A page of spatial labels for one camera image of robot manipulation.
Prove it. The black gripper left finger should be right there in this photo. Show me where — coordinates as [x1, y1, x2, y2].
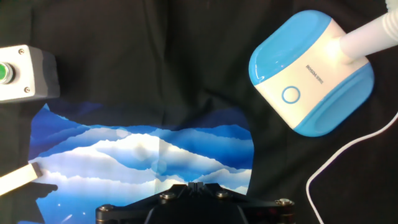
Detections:
[95, 182, 196, 224]

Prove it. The blue and white desk lamp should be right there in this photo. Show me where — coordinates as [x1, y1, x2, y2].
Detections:
[248, 0, 398, 138]

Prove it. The flat wooden block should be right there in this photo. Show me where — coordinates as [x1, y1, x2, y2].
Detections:
[0, 162, 44, 197]

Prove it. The white lamp power cable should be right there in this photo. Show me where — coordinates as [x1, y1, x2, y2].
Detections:
[305, 110, 398, 224]

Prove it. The white box with green button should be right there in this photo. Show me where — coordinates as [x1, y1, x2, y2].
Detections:
[0, 44, 61, 104]

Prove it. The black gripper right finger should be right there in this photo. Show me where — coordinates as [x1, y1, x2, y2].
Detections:
[198, 182, 295, 224]

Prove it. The black cloth with blue print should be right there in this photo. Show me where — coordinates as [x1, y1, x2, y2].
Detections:
[0, 0, 398, 224]

